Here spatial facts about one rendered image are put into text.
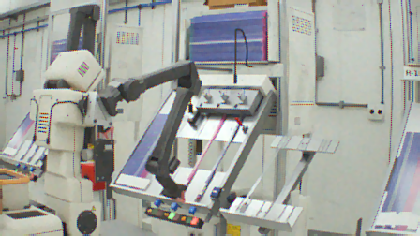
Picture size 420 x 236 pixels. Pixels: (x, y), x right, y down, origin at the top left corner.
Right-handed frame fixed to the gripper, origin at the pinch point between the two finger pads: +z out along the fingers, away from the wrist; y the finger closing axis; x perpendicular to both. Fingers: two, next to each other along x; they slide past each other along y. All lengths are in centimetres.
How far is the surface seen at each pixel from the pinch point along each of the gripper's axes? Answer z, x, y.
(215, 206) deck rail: 9.9, -5.3, -9.0
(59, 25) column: 23, -193, 330
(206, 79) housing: 0, -75, 30
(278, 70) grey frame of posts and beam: 1, -82, -12
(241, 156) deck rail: 9.4, -33.3, -9.0
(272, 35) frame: -14, -92, -11
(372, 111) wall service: 121, -163, -11
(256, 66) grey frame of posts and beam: -1, -83, 1
